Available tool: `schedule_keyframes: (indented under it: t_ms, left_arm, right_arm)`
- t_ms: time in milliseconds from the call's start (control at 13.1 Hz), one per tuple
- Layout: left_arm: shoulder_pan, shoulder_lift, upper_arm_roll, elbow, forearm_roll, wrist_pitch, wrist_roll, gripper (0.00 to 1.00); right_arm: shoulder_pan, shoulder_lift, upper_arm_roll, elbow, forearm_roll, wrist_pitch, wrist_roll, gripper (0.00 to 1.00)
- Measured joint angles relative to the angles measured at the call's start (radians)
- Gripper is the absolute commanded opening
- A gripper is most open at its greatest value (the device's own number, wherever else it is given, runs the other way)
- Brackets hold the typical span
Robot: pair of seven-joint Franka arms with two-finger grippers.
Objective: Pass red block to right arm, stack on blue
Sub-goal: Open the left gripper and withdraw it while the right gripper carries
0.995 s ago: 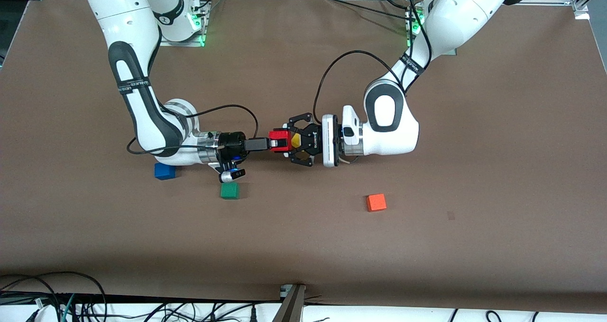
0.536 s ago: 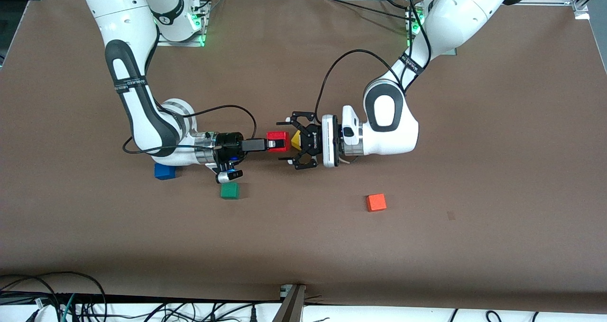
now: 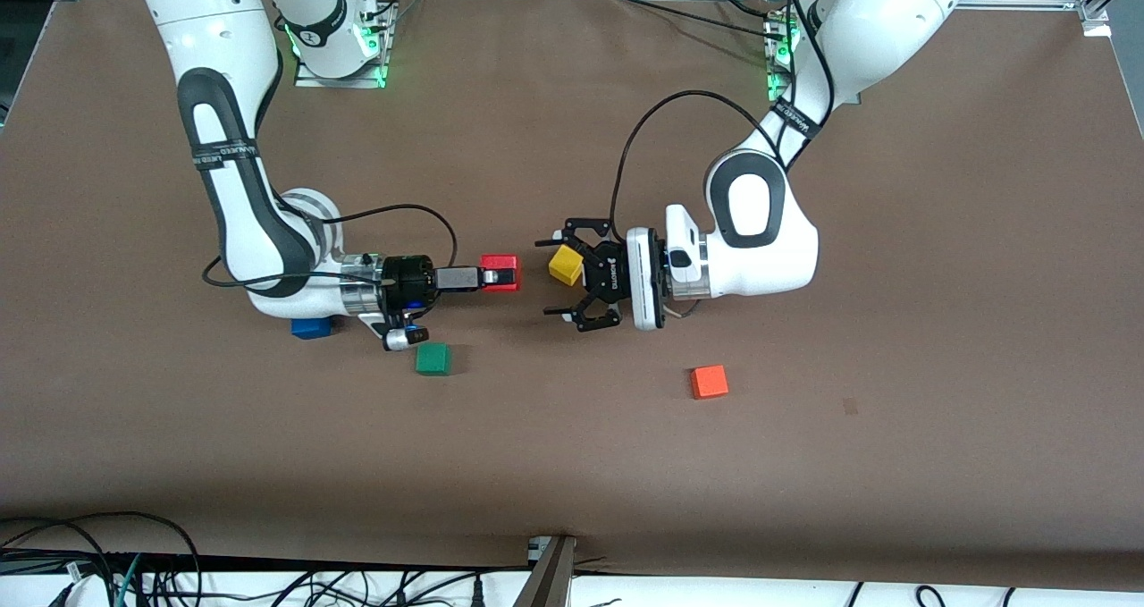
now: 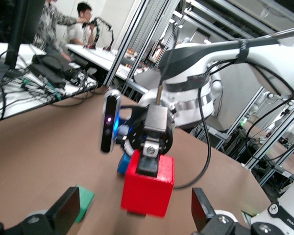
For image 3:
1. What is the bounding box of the red cube block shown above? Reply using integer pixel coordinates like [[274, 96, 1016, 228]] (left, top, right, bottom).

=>
[[480, 255, 521, 294]]

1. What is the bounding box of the yellow cube block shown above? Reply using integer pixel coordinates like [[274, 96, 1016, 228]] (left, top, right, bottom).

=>
[[548, 246, 586, 287]]

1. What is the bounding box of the orange cube block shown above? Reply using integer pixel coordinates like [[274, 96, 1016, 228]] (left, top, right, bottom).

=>
[[689, 365, 729, 400]]

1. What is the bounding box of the brown paper table cover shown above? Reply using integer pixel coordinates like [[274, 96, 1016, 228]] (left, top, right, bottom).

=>
[[0, 0, 1144, 590]]

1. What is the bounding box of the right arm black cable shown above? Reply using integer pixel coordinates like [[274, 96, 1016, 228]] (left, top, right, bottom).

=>
[[203, 203, 458, 288]]

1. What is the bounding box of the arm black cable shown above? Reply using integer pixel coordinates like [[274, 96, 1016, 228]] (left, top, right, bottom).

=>
[[203, 203, 458, 288], [610, 0, 837, 232]]

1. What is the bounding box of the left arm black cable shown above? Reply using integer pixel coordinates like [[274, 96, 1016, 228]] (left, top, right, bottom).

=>
[[610, 0, 837, 232]]

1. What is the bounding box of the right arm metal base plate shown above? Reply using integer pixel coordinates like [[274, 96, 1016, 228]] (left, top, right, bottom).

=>
[[293, 4, 391, 89]]

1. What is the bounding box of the black base power cable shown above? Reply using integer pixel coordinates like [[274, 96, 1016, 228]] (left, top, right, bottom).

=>
[[612, 0, 787, 40]]

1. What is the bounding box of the black looped floor cable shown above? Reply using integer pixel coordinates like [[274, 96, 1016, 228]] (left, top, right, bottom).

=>
[[0, 511, 202, 607]]

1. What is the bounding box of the green thin cable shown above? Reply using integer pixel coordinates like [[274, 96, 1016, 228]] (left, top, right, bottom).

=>
[[114, 553, 144, 607]]

